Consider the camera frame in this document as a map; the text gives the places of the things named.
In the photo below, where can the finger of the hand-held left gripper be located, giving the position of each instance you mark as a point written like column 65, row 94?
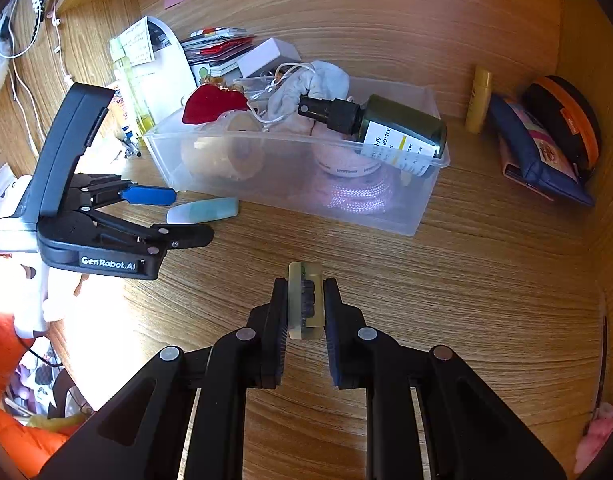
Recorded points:
column 186, row 236
column 149, row 195

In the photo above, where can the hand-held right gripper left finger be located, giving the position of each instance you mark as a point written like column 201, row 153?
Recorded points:
column 281, row 355

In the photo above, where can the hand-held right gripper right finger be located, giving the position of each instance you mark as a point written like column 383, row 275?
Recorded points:
column 333, row 360

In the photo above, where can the pale tube with white cap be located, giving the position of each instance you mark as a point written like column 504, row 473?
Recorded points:
column 206, row 210

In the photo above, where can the clear plastic storage box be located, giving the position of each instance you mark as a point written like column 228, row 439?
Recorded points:
column 266, row 187

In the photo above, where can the red plush item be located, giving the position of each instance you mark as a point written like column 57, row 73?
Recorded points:
column 211, row 105

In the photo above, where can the dark green spray bottle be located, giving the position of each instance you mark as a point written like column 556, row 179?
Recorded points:
column 401, row 125

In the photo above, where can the person's left forearm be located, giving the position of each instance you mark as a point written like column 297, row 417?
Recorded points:
column 6, row 355

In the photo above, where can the wooden desktop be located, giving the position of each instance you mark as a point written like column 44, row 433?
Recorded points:
column 461, row 285

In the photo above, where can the person's left hand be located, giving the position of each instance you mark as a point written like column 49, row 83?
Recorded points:
column 4, row 282

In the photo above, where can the clear barrel pen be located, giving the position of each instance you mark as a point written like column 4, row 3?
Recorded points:
column 129, row 145

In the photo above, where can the orange sunscreen tube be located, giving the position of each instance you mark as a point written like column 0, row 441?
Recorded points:
column 120, row 110

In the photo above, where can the yellow spray bottle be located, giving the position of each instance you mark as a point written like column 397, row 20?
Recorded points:
column 136, row 105

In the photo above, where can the white handwritten paper sheet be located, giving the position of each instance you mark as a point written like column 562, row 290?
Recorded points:
column 171, row 70

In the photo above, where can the pink braided cloth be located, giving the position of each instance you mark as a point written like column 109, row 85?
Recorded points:
column 356, row 195

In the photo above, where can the stack of booklets and cards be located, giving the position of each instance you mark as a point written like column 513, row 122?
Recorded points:
column 216, row 42

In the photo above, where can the small white box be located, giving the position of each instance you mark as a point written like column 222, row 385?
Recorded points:
column 266, row 57

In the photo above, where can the dark patterned bag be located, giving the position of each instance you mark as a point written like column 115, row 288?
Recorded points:
column 41, row 385

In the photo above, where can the orange jacket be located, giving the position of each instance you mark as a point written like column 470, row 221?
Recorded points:
column 16, row 445

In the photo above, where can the pink soft item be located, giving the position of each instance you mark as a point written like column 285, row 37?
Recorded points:
column 596, row 435

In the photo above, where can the navy pencil case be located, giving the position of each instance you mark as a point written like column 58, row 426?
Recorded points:
column 531, row 160

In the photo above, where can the yellow tube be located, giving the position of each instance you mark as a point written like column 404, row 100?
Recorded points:
column 479, row 105

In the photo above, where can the black orange round case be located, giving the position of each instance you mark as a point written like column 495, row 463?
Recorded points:
column 571, row 110

